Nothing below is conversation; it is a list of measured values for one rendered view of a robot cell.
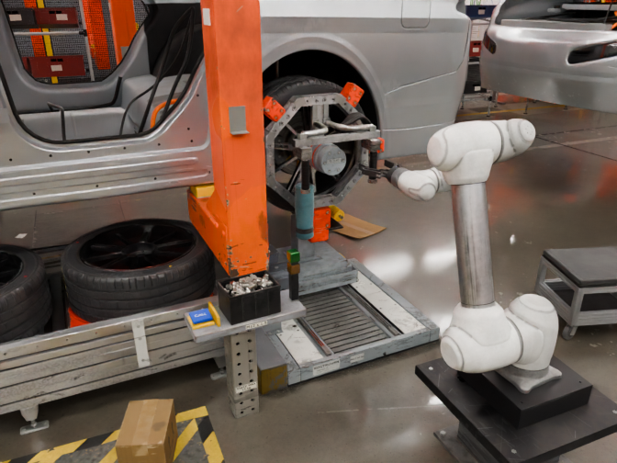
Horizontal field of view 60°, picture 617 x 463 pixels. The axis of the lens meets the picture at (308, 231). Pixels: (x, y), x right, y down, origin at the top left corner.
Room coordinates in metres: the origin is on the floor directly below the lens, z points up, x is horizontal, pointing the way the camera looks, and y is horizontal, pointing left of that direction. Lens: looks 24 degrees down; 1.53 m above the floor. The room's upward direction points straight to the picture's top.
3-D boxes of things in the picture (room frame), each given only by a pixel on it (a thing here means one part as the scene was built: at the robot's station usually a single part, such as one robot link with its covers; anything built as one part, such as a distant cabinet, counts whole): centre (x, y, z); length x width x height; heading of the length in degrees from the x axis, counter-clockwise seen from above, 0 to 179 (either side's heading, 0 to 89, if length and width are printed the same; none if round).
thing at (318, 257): (2.65, 0.03, 0.32); 0.40 x 0.30 x 0.28; 115
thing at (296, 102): (2.50, -0.04, 0.85); 0.54 x 0.07 x 0.54; 115
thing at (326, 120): (2.43, -0.18, 1.03); 0.19 x 0.18 x 0.11; 25
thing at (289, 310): (1.72, 0.24, 0.44); 0.43 x 0.17 x 0.03; 115
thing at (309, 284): (2.65, 0.03, 0.13); 0.50 x 0.36 x 0.10; 115
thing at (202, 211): (2.25, 0.41, 0.69); 0.52 x 0.17 x 0.35; 25
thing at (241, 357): (1.71, 0.26, 0.21); 0.10 x 0.10 x 0.42; 25
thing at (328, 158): (2.43, -0.07, 0.85); 0.21 x 0.14 x 0.14; 25
